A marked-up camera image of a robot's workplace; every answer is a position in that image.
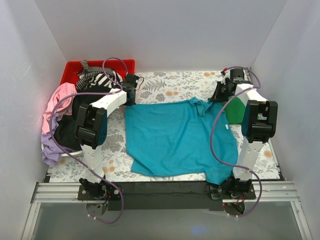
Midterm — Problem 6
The teal t shirt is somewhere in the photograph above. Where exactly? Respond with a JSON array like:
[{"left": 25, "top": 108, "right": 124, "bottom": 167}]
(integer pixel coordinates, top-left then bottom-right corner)
[{"left": 125, "top": 97, "right": 238, "bottom": 185}]

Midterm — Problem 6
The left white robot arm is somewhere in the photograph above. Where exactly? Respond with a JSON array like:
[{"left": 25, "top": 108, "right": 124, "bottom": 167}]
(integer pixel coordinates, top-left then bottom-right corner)
[{"left": 74, "top": 73, "right": 139, "bottom": 200}]

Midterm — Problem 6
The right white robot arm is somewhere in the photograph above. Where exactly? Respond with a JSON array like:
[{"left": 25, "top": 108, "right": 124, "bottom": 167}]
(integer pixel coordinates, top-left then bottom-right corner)
[{"left": 209, "top": 66, "right": 278, "bottom": 200}]

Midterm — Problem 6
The floral patterned table mat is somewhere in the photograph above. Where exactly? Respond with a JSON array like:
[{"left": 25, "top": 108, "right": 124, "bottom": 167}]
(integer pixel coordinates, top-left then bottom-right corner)
[{"left": 47, "top": 71, "right": 280, "bottom": 183}]

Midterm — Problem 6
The green folded t shirt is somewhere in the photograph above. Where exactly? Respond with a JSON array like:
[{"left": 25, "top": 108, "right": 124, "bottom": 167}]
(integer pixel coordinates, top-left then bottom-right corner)
[{"left": 204, "top": 97, "right": 246, "bottom": 125}]

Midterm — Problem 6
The black white striped shirt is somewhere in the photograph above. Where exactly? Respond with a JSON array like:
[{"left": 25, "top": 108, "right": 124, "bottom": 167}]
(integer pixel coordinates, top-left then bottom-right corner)
[{"left": 75, "top": 60, "right": 123, "bottom": 92}]

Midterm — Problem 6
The pink t shirt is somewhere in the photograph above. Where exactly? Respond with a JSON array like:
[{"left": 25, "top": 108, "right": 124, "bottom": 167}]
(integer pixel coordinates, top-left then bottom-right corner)
[{"left": 41, "top": 83, "right": 79, "bottom": 135}]

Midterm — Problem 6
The black t shirt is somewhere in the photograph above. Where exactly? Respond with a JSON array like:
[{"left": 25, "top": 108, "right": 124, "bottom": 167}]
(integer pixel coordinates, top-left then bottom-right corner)
[{"left": 52, "top": 84, "right": 117, "bottom": 152}]

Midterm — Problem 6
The lavender t shirt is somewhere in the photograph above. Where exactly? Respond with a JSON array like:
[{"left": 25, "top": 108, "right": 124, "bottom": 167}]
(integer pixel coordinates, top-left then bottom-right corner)
[{"left": 40, "top": 112, "right": 63, "bottom": 166}]

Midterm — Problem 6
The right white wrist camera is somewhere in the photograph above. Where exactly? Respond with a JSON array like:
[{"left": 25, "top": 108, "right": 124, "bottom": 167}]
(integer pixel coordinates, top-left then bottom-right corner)
[{"left": 220, "top": 67, "right": 231, "bottom": 85}]

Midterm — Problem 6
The aluminium mounting rail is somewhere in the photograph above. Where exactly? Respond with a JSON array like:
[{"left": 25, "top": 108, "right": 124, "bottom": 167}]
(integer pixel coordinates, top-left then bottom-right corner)
[{"left": 31, "top": 181, "right": 300, "bottom": 203}]

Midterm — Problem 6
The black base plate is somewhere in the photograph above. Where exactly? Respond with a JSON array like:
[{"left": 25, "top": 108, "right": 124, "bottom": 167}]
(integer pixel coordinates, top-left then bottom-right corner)
[{"left": 77, "top": 179, "right": 256, "bottom": 211}]

